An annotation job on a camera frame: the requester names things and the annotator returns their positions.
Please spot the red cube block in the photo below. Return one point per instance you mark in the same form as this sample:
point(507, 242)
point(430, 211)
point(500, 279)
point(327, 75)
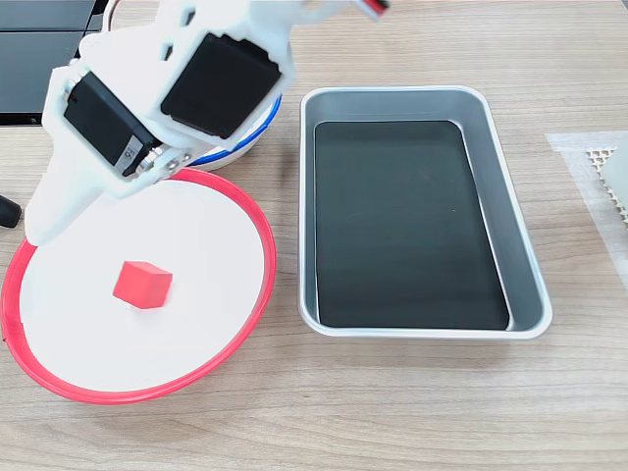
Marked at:
point(142, 287)

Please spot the white dish blue rim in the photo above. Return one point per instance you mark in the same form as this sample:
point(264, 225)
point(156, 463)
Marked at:
point(245, 147)

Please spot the white dish red rim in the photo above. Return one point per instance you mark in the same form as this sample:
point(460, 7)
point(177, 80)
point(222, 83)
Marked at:
point(196, 294)

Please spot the black tray liner mat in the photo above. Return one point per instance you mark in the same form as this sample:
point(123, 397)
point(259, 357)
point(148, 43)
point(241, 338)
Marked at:
point(392, 221)

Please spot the silver metal tray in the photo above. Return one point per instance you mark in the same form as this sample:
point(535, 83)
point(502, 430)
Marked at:
point(527, 275)

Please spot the small black rounded object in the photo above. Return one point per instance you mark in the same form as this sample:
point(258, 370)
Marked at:
point(7, 211)

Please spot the black flat device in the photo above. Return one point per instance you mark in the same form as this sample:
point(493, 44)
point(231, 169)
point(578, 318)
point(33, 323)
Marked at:
point(24, 73)

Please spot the white perforated mesh mat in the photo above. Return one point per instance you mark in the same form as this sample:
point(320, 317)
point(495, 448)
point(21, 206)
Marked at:
point(596, 162)

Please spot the pale grey base plate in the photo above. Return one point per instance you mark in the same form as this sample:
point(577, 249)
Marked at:
point(618, 176)

